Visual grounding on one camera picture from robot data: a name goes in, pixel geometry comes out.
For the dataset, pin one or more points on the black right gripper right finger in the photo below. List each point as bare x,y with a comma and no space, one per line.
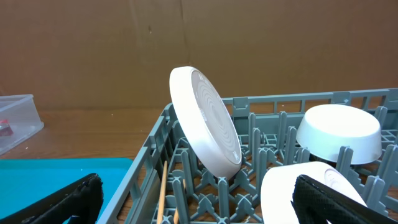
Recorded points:
316,203

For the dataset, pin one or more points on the clear plastic bin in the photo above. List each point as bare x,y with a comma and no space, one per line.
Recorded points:
23,117

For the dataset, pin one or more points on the teal serving tray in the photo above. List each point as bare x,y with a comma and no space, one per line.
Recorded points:
26,181

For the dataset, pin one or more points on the wooden chopstick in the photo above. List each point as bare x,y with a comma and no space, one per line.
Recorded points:
160,210

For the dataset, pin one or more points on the white round plate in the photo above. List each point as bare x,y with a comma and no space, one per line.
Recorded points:
205,121

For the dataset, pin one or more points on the white bowl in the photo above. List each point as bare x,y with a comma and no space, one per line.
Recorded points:
324,129

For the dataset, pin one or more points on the grey dishwasher rack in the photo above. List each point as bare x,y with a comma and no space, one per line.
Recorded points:
267,127

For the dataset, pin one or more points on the red snack wrapper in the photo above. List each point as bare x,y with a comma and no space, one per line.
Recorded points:
5,128

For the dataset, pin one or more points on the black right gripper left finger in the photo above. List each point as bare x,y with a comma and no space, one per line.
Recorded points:
80,203

